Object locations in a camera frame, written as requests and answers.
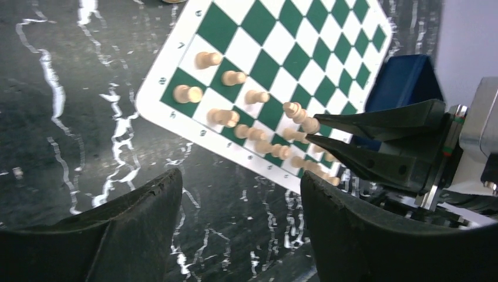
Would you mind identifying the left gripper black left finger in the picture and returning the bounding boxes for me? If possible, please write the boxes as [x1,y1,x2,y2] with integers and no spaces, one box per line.
[1,169,183,281]

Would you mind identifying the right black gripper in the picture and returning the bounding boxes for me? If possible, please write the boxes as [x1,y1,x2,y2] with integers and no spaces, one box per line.
[306,76,497,212]

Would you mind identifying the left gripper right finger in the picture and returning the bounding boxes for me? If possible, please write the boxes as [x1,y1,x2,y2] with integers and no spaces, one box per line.
[300,172,497,281]

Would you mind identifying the light pawn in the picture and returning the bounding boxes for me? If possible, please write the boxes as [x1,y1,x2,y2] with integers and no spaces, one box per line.
[313,145,325,153]
[282,127,309,144]
[324,152,337,162]
[234,124,267,141]
[244,90,270,105]

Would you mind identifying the light piece back rank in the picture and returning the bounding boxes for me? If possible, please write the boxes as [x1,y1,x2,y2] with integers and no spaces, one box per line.
[291,156,317,170]
[194,52,223,69]

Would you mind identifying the light piece rank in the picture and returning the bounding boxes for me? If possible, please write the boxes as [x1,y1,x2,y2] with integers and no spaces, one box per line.
[291,156,317,170]
[221,70,247,86]
[194,52,223,69]

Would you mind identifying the light queen piece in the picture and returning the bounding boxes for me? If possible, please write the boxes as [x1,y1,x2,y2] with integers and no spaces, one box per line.
[282,102,320,134]

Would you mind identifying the light piece corner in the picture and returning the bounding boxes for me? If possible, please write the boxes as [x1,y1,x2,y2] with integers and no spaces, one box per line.
[173,85,204,103]

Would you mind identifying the light piece passed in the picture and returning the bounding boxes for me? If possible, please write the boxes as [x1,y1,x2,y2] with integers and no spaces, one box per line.
[254,140,291,160]

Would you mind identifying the green white chess board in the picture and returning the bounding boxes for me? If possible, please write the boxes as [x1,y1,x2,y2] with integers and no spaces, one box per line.
[136,1,392,192]

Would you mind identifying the dark blue tray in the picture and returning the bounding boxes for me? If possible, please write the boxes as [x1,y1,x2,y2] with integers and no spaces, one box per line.
[350,55,451,163]

